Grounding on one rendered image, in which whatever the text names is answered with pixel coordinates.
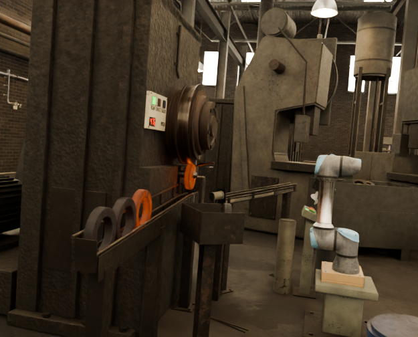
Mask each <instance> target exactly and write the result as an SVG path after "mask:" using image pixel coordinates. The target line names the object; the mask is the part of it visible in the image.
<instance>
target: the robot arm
mask: <svg viewBox="0 0 418 337"><path fill-rule="evenodd" d="M360 168H361V159H357V158H351V157H348V156H336V155H333V154H331V155H320V156H319V157H318V159H317V162H316V167H315V171H314V174H315V175H317V177H316V180H315V181H314V184H313V185H312V188H313V189H314V190H315V191H317V192H316V193H315V194H311V197H312V198H313V199H314V200H315V203H314V205H315V204H316V203H318V206H317V215H316V222H315V224H313V227H312V228H310V242H311V246H312V247H313V248H316V249H325V250H331V251H336V257H335V259H334V261H333V263H332V270H334V271H336V272H338V273H343V274H348V275H355V274H358V273H360V267H359V264H358V259H357V258H358V243H359V235H358V233H357V232H356V231H353V230H350V229H345V228H338V231H335V230H334V226H333V225H332V208H333V199H334V195H335V194H336V189H335V188H334V183H335V181H337V180H338V177H348V176H352V175H355V174H357V173H358V172H359V171H360Z"/></svg>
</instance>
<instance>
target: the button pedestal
mask: <svg viewBox="0 0 418 337"><path fill-rule="evenodd" d="M307 209H308V210H306V206H305V205H304V208H303V209H302V216H303V217H305V218H306V224H305V232H304V246H303V254H302V268H301V276H300V287H294V286H293V296H298V297H303V298H312V299H316V292H315V290H313V289H310V281H311V273H312V260H313V252H314V248H313V247H312V246H311V242H310V228H312V227H313V224H315V222H316V215H317V211H316V210H315V213H313V212H311V211H310V210H309V207H307Z"/></svg>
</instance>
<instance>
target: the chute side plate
mask: <svg viewBox="0 0 418 337"><path fill-rule="evenodd" d="M194 196H195V198H194ZM197 202H199V194H198V193H197V194H195V195H192V196H190V197H188V198H187V199H185V200H184V201H182V202H180V203H179V204H178V205H176V206H174V207H173V208H172V209H170V210H168V211H167V212H166V213H164V214H162V215H161V216H160V217H158V218H156V219H155V220H154V221H151V222H150V223H149V224H148V225H145V226H144V227H143V228H141V229H139V230H138V231H137V232H135V233H133V234H132V235H131V236H129V237H127V238H126V239H125V240H123V241H121V242H120V243H118V244H117V245H115V246H114V247H112V248H111V249H109V250H108V251H106V252H105V253H103V254H102V255H100V256H99V257H98V260H97V283H99V282H100V281H101V280H103V279H104V270H105V269H106V268H108V267H110V266H111V265H112V271H114V270H115V269H116V268H118V267H119V266H120V265H122V264H123V263H124V262H125V261H127V260H128V259H129V258H131V257H132V256H133V255H134V254H135V253H137V252H138V251H140V250H141V249H142V248H143V247H144V246H146V245H147V244H148V243H150V242H151V241H152V240H153V239H155V238H156V237H157V236H159V235H160V234H161V227H164V226H165V230H166V229H168V228H169V227H170V226H171V225H172V224H174V223H175V222H176V221H178V220H179V219H180V218H181V207H182V203H197Z"/></svg>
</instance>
